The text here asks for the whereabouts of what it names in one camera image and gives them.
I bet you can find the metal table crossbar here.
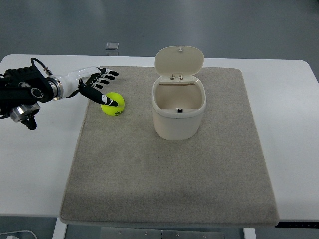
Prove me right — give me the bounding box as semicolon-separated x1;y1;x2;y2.
99;227;245;239

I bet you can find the yellow tennis ball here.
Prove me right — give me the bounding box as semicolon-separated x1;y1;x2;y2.
101;92;125;116

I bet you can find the white device on floor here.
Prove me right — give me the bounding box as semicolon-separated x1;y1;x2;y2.
0;230;38;239

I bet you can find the grey felt mat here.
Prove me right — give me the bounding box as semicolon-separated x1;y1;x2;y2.
60;67;279;227

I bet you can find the beige plastic bin with lid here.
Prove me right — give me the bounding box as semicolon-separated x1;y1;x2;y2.
152;46;206;140

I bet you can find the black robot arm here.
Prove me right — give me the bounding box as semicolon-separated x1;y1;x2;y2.
0;57;57;130

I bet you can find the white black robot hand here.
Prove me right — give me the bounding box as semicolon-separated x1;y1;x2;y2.
47;67;121;107

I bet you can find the black table control panel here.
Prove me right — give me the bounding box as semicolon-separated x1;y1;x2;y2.
275;221;319;229

